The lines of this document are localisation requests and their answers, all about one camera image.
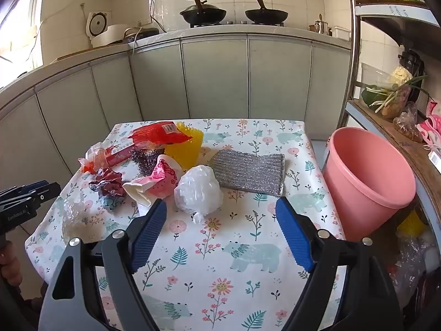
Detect metal shelf rack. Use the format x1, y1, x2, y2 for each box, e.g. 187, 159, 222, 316
336, 0, 441, 283

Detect black induction cooker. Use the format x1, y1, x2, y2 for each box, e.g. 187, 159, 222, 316
123, 27, 160, 44

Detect bag of brown food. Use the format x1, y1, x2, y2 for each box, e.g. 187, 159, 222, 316
393, 102, 424, 143

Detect small steel pot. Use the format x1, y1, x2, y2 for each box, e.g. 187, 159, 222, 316
314, 14, 329, 35

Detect pink paper cup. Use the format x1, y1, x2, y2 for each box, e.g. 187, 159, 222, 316
122, 155, 185, 207

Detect clear plastic bag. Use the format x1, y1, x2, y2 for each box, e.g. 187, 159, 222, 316
389, 234, 435, 300

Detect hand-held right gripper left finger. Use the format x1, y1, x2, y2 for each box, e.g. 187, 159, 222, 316
39, 198, 168, 331

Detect dark red wrapper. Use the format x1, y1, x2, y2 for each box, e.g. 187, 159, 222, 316
90, 167, 125, 211

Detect clear wrapper red label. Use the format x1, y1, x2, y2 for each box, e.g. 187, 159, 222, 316
79, 141, 135, 175

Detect floral tablecloth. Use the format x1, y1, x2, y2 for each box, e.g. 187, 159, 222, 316
26, 118, 348, 331

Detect white plastic bag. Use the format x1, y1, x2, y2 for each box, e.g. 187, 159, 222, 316
173, 165, 224, 225

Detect grey kitchen cabinet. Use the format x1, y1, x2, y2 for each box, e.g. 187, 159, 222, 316
0, 28, 359, 221

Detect dark green vegetable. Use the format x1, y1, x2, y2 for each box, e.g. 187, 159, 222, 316
361, 88, 380, 107

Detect bag of green vegetables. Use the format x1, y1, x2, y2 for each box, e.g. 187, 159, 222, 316
356, 63, 414, 111

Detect yellow plastic bag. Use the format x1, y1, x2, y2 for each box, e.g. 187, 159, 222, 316
396, 210, 428, 238

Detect black blender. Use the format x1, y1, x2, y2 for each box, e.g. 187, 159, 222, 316
400, 50, 426, 87

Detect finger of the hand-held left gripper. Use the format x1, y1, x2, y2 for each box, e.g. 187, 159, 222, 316
0, 180, 49, 198
19, 182, 61, 211

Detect green onions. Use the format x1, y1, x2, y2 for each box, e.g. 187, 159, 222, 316
365, 75, 428, 113

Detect black power cord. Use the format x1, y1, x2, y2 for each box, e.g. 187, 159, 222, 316
147, 0, 164, 31

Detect person's left hand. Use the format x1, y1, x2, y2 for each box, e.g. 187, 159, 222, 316
0, 242, 21, 287

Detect window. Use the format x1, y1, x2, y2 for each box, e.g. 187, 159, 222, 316
0, 0, 45, 87

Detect steel wool scrubber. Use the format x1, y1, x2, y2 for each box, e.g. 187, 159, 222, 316
131, 146, 162, 176

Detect pink plastic bucket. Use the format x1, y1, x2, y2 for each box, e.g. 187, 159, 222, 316
322, 127, 417, 242

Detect clear plastic wrap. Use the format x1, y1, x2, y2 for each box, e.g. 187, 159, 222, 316
60, 193, 100, 238

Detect white rice cooker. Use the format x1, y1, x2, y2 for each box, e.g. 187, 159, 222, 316
85, 11, 129, 48

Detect gas stove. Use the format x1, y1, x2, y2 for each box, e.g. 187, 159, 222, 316
188, 20, 286, 29

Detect red snack packet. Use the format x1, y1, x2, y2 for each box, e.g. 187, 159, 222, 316
127, 121, 193, 152

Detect silver scouring cloth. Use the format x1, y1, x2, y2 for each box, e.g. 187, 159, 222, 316
208, 150, 286, 197

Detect black wok with lid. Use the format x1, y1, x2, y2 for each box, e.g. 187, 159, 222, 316
179, 0, 227, 27

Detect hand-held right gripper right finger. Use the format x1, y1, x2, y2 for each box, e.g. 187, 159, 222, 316
276, 196, 404, 331

